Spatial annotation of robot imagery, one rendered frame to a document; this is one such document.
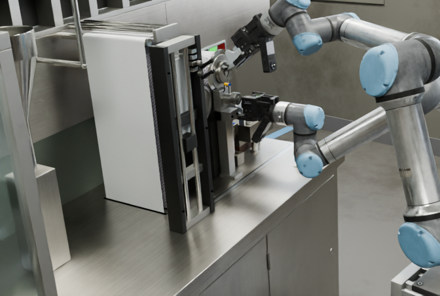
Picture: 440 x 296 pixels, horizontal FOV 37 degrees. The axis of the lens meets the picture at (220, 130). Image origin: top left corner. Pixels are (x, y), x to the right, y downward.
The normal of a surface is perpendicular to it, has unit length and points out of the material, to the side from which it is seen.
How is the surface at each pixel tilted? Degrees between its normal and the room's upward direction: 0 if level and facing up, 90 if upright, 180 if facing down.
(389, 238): 0
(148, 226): 0
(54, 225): 90
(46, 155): 90
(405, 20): 90
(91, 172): 90
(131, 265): 0
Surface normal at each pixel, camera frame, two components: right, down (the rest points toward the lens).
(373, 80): -0.91, 0.09
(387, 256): -0.07, -0.93
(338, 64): -0.70, 0.29
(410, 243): -0.85, 0.35
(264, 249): 0.83, 0.14
